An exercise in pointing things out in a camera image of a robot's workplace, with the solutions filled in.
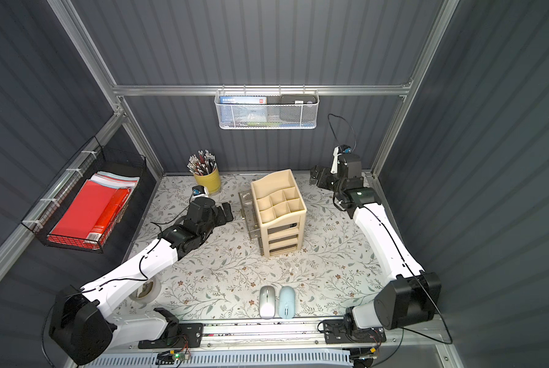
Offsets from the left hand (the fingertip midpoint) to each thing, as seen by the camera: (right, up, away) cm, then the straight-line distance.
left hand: (221, 208), depth 81 cm
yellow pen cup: (-11, +11, +24) cm, 29 cm away
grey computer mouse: (+16, -33, -2) cm, 36 cm away
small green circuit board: (-13, -45, -11) cm, 48 cm away
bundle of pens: (-13, +18, +18) cm, 29 cm away
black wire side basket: (-43, -2, -20) cm, 48 cm away
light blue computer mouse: (+23, -32, -4) cm, 40 cm away
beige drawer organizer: (+21, 0, -4) cm, 22 cm away
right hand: (+35, +13, -3) cm, 38 cm away
